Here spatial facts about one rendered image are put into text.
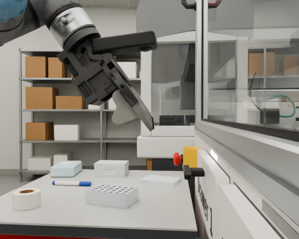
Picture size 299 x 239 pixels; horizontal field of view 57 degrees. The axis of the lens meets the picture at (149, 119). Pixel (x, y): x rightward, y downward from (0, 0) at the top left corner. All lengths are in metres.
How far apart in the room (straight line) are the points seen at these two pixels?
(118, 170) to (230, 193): 0.86
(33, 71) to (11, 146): 1.38
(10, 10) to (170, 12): 1.05
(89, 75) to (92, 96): 0.04
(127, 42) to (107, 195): 0.44
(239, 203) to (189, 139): 1.05
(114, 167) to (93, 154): 3.67
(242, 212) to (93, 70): 0.34
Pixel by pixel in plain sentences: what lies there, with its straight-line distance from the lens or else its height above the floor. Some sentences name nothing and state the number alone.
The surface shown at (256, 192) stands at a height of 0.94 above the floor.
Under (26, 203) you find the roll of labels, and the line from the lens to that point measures 0.81.
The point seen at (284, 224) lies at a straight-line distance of 0.21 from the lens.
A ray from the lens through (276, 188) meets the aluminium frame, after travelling 0.21.
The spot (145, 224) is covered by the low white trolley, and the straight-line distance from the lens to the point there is 0.67.
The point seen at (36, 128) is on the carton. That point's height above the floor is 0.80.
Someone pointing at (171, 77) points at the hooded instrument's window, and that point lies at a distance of 1.33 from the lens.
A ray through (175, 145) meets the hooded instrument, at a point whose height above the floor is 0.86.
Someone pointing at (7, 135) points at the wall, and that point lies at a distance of 5.19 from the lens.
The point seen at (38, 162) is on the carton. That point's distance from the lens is 4.64.
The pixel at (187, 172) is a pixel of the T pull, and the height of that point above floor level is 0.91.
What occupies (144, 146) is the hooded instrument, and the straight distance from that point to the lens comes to 1.32.
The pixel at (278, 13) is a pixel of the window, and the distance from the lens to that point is 0.27.
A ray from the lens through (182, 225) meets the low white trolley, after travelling 0.66.
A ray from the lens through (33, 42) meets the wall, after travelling 5.15.
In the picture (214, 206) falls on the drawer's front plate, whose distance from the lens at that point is 0.39.
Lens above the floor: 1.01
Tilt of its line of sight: 1 degrees down
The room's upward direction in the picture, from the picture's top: straight up
